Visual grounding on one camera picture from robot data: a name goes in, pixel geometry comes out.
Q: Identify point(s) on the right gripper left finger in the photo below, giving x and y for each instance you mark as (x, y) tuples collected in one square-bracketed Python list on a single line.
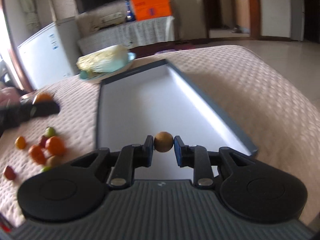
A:
[(127, 160)]

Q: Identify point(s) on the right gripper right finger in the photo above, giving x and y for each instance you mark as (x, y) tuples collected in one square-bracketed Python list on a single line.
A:
[(197, 158)]

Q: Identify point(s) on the yellow lemon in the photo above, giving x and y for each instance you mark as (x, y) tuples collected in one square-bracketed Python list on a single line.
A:
[(20, 143)]

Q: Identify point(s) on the brown round longan fruit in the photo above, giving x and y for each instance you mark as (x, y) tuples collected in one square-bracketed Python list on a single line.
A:
[(163, 142)]

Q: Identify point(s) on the small orange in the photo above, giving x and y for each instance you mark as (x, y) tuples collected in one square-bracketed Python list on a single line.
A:
[(42, 97)]

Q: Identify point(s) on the small orange mandarin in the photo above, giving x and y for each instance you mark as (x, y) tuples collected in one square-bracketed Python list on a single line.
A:
[(36, 153)]

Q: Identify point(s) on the large orange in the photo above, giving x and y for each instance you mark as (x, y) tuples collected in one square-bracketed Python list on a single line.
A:
[(55, 146)]

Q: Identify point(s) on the red wax apple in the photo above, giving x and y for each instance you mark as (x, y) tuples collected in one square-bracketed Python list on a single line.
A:
[(9, 173)]

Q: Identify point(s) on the green lime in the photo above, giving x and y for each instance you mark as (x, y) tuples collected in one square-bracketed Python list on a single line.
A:
[(45, 169)]

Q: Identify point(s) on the wooden kitchen counter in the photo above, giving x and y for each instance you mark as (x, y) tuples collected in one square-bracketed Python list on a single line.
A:
[(241, 15)]

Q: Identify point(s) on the grey shallow box tray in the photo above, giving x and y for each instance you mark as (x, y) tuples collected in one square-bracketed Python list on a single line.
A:
[(158, 98)]

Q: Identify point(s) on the white chest freezer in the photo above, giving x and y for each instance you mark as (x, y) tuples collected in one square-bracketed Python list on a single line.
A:
[(50, 55)]

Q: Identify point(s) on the pink quilted table cover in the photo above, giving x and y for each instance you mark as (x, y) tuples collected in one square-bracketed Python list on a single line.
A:
[(279, 119)]

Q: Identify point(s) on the napa cabbage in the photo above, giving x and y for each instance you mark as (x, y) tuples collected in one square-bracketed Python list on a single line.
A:
[(106, 60)]

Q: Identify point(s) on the cabinet with grey cloth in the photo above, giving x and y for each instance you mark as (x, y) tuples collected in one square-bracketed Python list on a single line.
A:
[(130, 35)]

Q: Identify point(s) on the blue glass bottle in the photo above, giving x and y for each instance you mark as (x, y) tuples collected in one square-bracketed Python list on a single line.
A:
[(130, 17)]

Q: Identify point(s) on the orange gift bag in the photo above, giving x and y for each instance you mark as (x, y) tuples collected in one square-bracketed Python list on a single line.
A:
[(148, 9)]

